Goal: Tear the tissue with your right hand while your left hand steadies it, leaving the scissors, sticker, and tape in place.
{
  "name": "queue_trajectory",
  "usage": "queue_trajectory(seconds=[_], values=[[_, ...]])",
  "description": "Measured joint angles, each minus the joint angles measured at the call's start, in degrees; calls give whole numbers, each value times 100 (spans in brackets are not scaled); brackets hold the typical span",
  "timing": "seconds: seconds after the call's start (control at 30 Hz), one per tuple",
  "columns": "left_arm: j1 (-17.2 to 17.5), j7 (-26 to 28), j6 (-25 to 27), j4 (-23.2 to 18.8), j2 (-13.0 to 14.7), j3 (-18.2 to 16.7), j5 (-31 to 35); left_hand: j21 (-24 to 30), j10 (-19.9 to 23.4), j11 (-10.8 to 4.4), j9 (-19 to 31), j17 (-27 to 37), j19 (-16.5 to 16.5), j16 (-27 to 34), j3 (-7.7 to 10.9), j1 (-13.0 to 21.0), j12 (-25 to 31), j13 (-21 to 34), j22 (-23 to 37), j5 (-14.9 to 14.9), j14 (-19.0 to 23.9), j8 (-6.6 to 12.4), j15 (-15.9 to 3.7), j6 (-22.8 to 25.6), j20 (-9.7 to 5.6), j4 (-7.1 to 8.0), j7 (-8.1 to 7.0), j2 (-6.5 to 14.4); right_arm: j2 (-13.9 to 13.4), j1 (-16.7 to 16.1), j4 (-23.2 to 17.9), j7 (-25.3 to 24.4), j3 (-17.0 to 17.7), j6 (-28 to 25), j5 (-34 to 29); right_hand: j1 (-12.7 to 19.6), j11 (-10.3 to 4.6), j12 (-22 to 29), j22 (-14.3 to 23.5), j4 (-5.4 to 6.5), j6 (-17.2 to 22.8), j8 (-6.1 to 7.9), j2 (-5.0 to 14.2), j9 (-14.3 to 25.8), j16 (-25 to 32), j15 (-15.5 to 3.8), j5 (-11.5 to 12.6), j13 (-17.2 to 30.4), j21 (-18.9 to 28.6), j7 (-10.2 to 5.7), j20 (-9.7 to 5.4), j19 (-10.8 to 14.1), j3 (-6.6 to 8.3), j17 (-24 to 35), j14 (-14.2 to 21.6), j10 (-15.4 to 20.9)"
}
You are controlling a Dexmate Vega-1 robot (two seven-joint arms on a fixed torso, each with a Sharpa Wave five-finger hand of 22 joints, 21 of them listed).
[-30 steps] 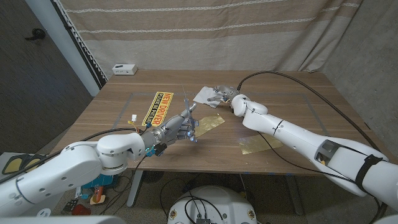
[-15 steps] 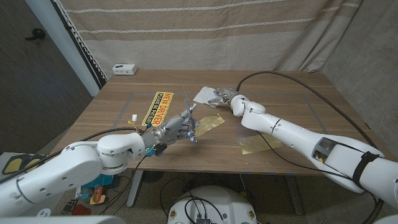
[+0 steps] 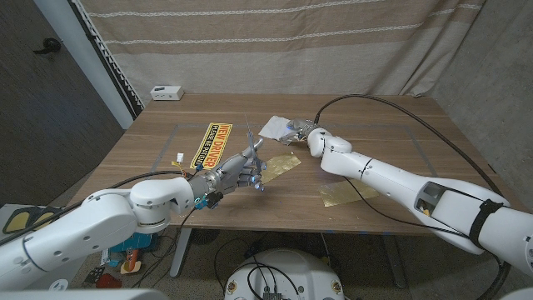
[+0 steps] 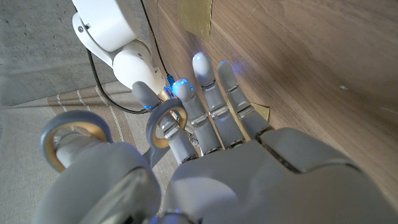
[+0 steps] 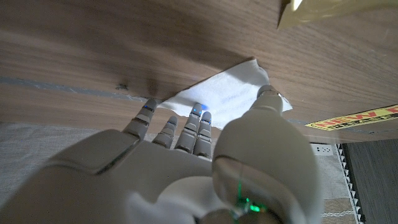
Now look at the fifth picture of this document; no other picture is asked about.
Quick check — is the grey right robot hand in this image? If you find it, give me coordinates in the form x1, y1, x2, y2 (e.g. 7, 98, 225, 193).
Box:
0, 84, 324, 224

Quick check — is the white tissue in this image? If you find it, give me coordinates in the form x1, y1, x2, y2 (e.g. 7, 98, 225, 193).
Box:
157, 58, 294, 130

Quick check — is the yellow new driver sticker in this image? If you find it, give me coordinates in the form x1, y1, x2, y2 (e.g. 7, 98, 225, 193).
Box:
304, 104, 398, 131

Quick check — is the gold foil tape sheet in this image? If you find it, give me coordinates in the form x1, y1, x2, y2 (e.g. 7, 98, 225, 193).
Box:
276, 0, 398, 30

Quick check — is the white power strip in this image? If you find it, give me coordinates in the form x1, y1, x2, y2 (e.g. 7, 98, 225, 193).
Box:
309, 142, 335, 156

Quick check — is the dark wooden door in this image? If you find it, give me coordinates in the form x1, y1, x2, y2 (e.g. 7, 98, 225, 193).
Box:
341, 138, 398, 224

